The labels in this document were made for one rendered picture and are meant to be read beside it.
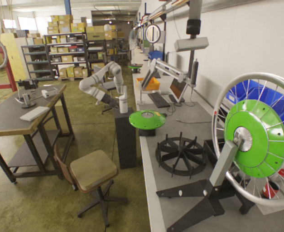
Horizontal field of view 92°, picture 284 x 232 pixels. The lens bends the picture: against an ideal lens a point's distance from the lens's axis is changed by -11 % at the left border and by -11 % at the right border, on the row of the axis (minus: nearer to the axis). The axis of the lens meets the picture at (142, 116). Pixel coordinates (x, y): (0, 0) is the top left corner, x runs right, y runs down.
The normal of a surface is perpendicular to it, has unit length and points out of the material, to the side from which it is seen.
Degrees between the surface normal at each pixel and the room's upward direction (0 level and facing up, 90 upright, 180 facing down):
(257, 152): 89
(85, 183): 0
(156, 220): 0
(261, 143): 85
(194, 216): 18
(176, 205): 0
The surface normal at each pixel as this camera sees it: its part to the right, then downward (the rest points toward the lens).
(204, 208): -0.31, -0.80
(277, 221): 0.00, -0.87
